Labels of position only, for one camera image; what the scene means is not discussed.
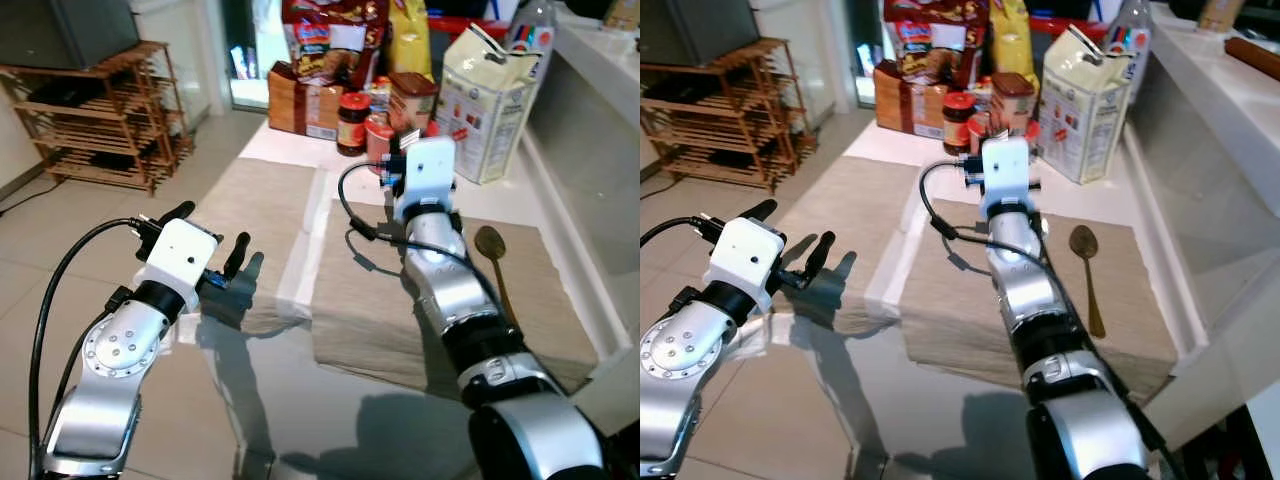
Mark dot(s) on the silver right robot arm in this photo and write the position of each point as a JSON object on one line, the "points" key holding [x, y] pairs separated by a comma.
{"points": [[480, 330], [1060, 350]]}

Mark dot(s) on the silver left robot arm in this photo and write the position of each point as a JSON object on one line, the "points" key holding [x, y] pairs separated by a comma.
{"points": [[690, 370], [110, 370]]}

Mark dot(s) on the red plastic bowl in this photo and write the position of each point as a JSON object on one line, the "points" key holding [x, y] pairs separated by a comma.
{"points": [[378, 140], [978, 132]]}

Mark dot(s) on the dark jar with red lid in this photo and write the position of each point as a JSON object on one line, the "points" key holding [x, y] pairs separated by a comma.
{"points": [[352, 125], [958, 125]]}

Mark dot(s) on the beige woven placemat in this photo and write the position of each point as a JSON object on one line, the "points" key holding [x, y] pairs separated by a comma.
{"points": [[370, 310], [265, 210], [860, 200], [950, 310]]}

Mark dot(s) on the jar with brown lid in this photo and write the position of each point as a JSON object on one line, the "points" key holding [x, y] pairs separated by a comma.
{"points": [[1012, 98], [412, 100]]}

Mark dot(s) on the brown wooden shelf rack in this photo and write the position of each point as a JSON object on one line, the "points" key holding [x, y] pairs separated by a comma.
{"points": [[740, 125], [110, 130]]}

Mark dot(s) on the brown cardboard box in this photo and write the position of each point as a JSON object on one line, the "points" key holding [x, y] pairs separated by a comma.
{"points": [[300, 105], [900, 100]]}

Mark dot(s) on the white paper flour bag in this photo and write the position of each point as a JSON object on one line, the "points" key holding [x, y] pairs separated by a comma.
{"points": [[1085, 110], [490, 110]]}

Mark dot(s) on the bronze metal spoon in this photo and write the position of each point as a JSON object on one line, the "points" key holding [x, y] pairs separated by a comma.
{"points": [[1083, 243], [490, 243]]}

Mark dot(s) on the yellow snack bag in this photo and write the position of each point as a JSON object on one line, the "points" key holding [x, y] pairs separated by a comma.
{"points": [[410, 40], [1012, 38]]}

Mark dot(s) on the red and white snack bag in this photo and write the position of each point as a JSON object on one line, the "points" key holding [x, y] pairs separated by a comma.
{"points": [[335, 40], [935, 40]]}

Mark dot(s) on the white kitchen counter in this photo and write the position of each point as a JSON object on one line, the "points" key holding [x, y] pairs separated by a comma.
{"points": [[595, 150], [1220, 180]]}

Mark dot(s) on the black television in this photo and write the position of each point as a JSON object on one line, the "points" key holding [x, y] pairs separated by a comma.
{"points": [[60, 30], [695, 28]]}

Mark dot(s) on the clear plastic bottle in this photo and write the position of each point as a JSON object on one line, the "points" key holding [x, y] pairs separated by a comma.
{"points": [[1130, 35], [532, 30]]}

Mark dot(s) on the brown wooden rolling pin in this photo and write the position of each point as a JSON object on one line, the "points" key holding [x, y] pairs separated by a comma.
{"points": [[1255, 58]]}

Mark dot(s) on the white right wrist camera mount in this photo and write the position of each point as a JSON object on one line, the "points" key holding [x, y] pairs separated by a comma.
{"points": [[428, 175], [1008, 172]]}

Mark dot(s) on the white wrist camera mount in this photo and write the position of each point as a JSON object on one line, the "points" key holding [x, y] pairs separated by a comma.
{"points": [[428, 175], [748, 260], [178, 262], [1008, 172]]}

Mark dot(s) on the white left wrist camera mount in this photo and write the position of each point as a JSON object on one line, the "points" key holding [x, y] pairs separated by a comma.
{"points": [[748, 260], [178, 262]]}

